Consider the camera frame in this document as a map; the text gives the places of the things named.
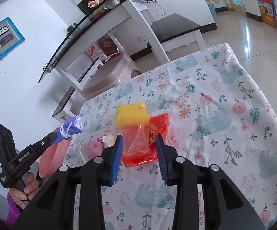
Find beige plastic stool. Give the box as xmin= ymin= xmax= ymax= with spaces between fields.
xmin=84 ymin=55 xmax=141 ymax=98

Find person's left hand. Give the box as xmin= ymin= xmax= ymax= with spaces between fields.
xmin=9 ymin=172 xmax=40 ymax=209

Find black top low side table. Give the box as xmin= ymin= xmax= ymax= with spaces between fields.
xmin=52 ymin=58 xmax=104 ymax=125

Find pink white floral wrapper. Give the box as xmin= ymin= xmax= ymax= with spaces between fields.
xmin=80 ymin=134 xmax=116 ymax=163

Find purple fuzzy sleeve forearm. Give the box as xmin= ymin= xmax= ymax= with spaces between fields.
xmin=3 ymin=193 xmax=26 ymax=229

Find pink plastic basin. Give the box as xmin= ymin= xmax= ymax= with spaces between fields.
xmin=39 ymin=140 xmax=70 ymax=179

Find dark green mug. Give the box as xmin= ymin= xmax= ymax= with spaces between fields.
xmin=67 ymin=23 xmax=77 ymax=33

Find colourful fruit cardboard boxes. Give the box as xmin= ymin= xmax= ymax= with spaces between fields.
xmin=257 ymin=0 xmax=276 ymax=28

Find white glass top console table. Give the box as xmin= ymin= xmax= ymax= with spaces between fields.
xmin=39 ymin=0 xmax=170 ymax=99

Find white wall socket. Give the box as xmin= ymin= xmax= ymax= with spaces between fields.
xmin=138 ymin=35 xmax=147 ymax=42

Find black power cable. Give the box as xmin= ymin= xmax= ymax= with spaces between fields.
xmin=141 ymin=0 xmax=167 ymax=17

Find pink artificial flower arrangement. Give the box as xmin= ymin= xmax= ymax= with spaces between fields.
xmin=87 ymin=0 xmax=105 ymax=8

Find yellow bubble foam pad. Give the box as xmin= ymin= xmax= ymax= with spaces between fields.
xmin=114 ymin=101 xmax=150 ymax=127

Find purple white snack wrapper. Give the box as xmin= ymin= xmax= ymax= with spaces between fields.
xmin=52 ymin=115 xmax=84 ymax=144

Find red plastic bag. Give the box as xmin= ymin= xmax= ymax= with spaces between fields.
xmin=119 ymin=113 xmax=169 ymax=168

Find red gift box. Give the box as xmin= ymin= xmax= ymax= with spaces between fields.
xmin=86 ymin=34 xmax=121 ymax=64

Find black top white bench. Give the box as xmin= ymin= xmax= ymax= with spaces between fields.
xmin=151 ymin=14 xmax=206 ymax=53

